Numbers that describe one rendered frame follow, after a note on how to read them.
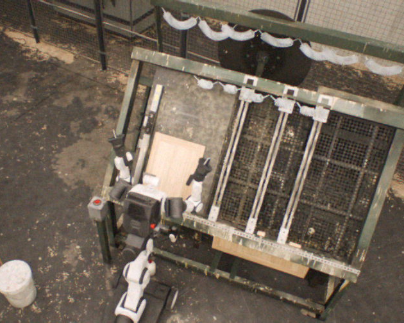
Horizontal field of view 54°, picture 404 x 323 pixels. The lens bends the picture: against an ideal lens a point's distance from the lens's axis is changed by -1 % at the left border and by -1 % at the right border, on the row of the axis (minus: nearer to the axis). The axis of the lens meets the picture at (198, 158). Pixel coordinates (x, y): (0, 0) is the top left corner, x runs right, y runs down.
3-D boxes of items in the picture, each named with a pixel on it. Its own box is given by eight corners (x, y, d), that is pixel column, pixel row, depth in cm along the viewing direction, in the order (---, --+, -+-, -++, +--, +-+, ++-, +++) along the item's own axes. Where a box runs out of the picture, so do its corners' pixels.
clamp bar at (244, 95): (207, 216, 333) (201, 223, 310) (246, 76, 316) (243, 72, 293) (218, 220, 331) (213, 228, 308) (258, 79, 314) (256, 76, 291)
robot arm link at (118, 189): (121, 198, 302) (118, 199, 288) (111, 191, 302) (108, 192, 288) (129, 185, 303) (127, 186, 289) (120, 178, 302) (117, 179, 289)
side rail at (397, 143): (348, 261, 317) (350, 265, 307) (393, 127, 301) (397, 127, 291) (358, 264, 316) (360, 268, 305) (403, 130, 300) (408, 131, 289)
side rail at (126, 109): (108, 182, 356) (102, 184, 346) (137, 61, 341) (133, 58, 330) (114, 184, 355) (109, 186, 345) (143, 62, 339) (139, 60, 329)
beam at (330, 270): (104, 195, 358) (99, 197, 347) (108, 182, 356) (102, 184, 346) (353, 277, 317) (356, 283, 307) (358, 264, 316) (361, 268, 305)
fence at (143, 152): (131, 192, 346) (129, 193, 342) (158, 84, 332) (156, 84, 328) (136, 194, 345) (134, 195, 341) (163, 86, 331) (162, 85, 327)
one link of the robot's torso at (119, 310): (136, 325, 332) (136, 319, 322) (115, 316, 335) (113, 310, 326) (147, 304, 346) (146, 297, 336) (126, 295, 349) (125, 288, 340)
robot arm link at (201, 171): (206, 172, 273) (199, 183, 281) (216, 168, 279) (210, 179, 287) (195, 159, 278) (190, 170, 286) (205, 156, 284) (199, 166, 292)
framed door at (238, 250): (212, 245, 388) (211, 247, 386) (218, 211, 349) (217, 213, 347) (304, 276, 371) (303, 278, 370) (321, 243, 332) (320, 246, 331)
